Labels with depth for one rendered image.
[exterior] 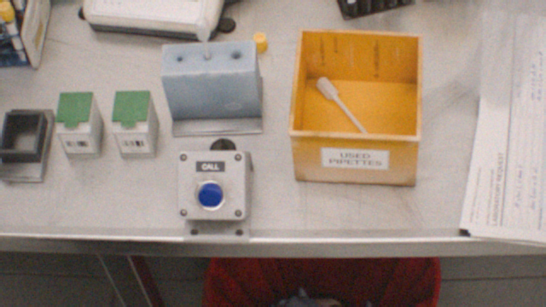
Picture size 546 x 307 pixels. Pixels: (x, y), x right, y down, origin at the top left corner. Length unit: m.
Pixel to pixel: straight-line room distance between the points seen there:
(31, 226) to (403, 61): 0.45
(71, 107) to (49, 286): 1.01
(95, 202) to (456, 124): 0.41
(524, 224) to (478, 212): 0.05
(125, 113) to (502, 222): 0.42
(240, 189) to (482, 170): 0.26
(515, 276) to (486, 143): 0.93
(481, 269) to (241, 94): 1.02
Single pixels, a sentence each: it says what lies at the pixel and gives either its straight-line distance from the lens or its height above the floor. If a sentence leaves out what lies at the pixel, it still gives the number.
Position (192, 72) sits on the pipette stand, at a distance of 1.17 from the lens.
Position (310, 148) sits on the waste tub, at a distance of 1.15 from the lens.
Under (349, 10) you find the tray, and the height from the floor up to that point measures 0.89.
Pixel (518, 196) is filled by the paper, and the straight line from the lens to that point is 1.19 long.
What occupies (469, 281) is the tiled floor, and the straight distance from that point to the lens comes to 2.12.
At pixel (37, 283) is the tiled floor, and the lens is 2.20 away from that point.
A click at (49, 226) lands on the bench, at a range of 1.23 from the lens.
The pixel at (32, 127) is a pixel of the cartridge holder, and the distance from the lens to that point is 1.28.
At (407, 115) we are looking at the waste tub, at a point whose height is 0.88.
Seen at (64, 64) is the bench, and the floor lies 0.87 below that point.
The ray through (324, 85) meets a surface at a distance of 1.24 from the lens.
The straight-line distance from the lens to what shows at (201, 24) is 1.13.
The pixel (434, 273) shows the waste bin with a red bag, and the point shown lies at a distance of 1.64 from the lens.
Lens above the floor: 1.93
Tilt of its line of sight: 59 degrees down
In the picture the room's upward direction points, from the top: 8 degrees counter-clockwise
